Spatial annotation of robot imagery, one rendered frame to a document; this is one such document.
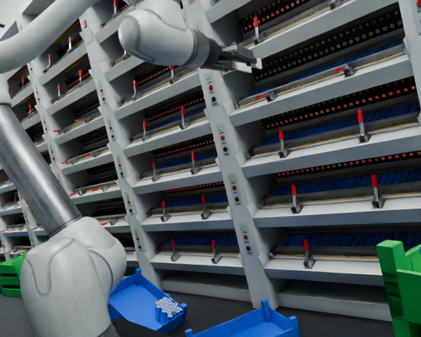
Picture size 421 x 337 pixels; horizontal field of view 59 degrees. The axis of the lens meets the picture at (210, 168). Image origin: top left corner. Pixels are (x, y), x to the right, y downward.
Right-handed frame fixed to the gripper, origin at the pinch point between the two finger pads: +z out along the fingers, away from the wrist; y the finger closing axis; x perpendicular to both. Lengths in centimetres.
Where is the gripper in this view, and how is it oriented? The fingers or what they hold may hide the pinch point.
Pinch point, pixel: (248, 64)
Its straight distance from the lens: 112.2
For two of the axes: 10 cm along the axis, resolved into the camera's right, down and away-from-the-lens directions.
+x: 1.3, 9.9, -0.7
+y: -7.2, 1.4, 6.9
